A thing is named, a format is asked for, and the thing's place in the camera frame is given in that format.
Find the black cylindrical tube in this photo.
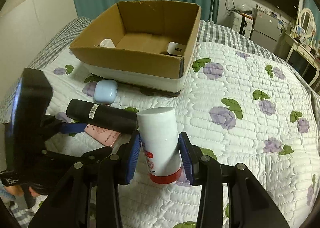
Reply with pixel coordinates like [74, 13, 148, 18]
[66, 99, 138, 134]

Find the white square box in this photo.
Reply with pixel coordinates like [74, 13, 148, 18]
[5, 68, 53, 172]

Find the light blue earbuds case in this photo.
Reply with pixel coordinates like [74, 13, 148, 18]
[93, 80, 118, 105]

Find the white bottle red base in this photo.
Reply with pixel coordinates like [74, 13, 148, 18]
[137, 107, 181, 184]

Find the white rectangular block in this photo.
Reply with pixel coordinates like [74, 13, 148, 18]
[99, 39, 116, 48]

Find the person's hand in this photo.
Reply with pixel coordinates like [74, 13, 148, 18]
[4, 185, 40, 198]

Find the pink flat box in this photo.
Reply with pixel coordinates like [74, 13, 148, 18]
[85, 124, 120, 147]

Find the floral white quilt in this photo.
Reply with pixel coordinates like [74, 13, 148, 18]
[42, 42, 319, 227]

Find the open cardboard box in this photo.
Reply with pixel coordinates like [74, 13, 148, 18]
[70, 0, 201, 97]

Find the white dressing table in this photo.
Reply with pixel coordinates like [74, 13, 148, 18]
[284, 32, 319, 86]

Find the silver small fridge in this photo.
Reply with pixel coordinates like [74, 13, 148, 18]
[250, 10, 283, 52]

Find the white suitcase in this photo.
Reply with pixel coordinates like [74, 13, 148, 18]
[230, 13, 254, 39]

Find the oval vanity mirror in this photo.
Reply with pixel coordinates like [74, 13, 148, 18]
[298, 8, 316, 38]

